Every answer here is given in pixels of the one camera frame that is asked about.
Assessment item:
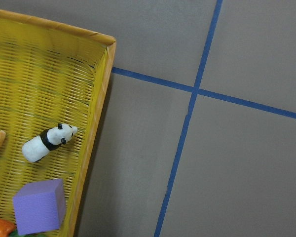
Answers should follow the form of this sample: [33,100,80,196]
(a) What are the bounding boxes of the blue floor tape lines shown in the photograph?
[111,0,296,237]

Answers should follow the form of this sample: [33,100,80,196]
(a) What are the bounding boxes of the yellow woven basket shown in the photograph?
[0,10,116,237]

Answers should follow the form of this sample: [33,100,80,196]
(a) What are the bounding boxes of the toy panda figure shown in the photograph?
[22,122,78,162]

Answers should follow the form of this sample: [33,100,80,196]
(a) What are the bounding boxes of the purple foam cube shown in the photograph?
[12,179,66,235]

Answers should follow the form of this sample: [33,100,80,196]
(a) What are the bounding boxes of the orange toy carrot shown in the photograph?
[0,218,16,237]

